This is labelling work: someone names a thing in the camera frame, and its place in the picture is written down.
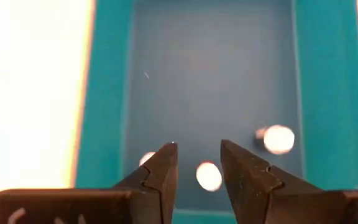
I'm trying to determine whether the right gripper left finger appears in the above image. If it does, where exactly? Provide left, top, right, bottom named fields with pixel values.
left=110, top=141, right=180, bottom=224

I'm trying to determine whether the green label dropper bottle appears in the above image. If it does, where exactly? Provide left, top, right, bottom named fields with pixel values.
left=254, top=124, right=296, bottom=156

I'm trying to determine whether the orange label dropper bottle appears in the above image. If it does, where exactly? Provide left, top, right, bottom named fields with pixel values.
left=195, top=161, right=223, bottom=192

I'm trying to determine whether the red label dropper bottle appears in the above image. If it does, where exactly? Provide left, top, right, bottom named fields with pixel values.
left=138, top=151, right=157, bottom=168

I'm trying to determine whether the blue plastic bin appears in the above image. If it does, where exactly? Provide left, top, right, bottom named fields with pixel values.
left=75, top=0, right=358, bottom=224

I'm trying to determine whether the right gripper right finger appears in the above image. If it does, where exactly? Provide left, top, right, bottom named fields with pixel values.
left=221, top=139, right=345, bottom=224

